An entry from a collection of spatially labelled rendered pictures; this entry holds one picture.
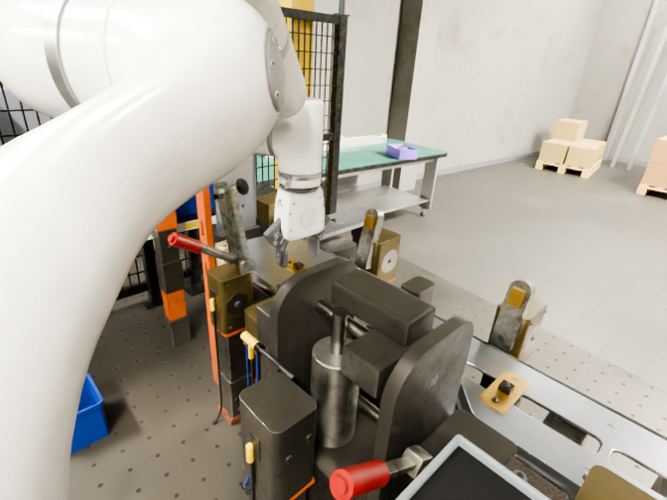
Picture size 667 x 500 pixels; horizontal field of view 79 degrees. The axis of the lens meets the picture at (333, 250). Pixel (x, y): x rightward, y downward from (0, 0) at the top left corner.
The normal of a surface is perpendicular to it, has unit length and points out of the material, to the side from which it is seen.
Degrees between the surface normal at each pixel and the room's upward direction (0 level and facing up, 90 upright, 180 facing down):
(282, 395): 0
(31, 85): 112
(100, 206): 73
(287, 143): 90
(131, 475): 0
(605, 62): 90
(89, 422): 90
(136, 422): 0
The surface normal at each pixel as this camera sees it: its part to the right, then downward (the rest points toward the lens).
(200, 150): 0.66, 0.63
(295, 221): 0.63, 0.36
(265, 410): 0.06, -0.90
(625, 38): -0.77, 0.24
